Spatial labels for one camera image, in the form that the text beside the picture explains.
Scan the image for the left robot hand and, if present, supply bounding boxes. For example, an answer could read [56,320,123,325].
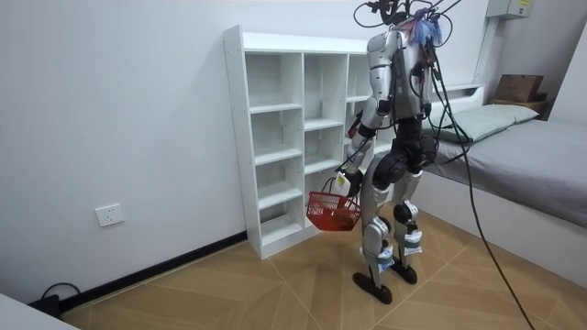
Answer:
[334,169,366,199]

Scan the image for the red plastic basket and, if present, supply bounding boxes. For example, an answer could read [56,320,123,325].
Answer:
[305,176,362,232]

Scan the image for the robot legs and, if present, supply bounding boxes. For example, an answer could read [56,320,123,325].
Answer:
[351,150,437,305]

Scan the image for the robot body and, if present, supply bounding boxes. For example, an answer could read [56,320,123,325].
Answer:
[361,0,442,184]

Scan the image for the grey-green pillow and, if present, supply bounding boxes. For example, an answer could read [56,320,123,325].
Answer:
[421,104,540,145]

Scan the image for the white cubby shelf unit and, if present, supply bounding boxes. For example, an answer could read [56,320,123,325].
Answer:
[222,25,396,260]

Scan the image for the grey bed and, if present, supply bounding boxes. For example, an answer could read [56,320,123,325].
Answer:
[412,83,587,290]

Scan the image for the brown cardboard box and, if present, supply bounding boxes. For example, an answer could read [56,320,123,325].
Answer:
[494,73,545,104]

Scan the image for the black power adapter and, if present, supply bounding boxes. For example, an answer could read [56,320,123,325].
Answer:
[27,281,82,318]

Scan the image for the white desk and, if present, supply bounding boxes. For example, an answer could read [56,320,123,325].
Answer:
[0,292,79,330]

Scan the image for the black floor cable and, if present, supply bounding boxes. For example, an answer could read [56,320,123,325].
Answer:
[428,54,537,330]

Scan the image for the cable bundle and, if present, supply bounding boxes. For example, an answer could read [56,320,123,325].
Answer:
[352,0,464,47]

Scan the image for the white wall cable duct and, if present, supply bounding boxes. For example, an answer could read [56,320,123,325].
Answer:
[471,16,501,86]

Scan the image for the white wall outlet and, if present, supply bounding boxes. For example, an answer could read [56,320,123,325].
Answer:
[94,203,126,227]

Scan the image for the grey wall electrical box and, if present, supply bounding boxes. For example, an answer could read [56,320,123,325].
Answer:
[485,0,536,21]

